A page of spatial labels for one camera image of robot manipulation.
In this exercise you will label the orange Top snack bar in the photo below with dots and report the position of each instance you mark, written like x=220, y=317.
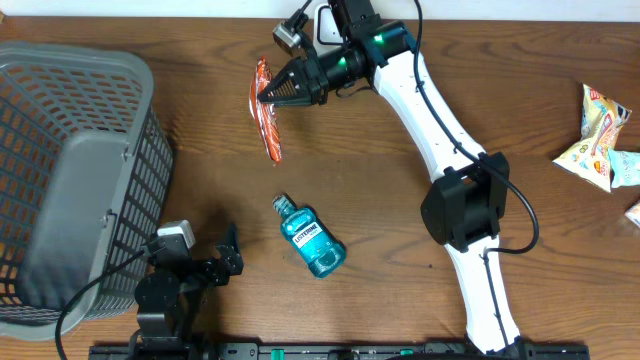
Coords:
x=264, y=113

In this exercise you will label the wet wipes packet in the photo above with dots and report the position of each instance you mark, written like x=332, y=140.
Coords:
x=601, y=122

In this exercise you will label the light blue wipes packet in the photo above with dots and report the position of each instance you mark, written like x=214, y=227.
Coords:
x=625, y=168

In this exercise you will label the small orange box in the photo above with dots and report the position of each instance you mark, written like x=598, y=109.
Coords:
x=633, y=214

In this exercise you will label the grey plastic shopping basket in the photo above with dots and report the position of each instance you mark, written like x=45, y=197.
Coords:
x=85, y=169

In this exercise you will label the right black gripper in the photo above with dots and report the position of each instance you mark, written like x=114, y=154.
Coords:
x=310, y=78

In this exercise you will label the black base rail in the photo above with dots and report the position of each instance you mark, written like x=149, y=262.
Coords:
x=430, y=350

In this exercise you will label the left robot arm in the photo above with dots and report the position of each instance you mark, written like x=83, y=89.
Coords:
x=170, y=297

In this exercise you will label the blue Listerine mouthwash bottle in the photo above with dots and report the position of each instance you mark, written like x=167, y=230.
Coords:
x=300, y=226

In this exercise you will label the white barcode scanner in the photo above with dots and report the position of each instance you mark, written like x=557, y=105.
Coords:
x=326, y=35

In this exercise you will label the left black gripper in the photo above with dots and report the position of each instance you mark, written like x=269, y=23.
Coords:
x=230, y=255

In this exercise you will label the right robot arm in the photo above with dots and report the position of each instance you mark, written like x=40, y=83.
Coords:
x=467, y=196

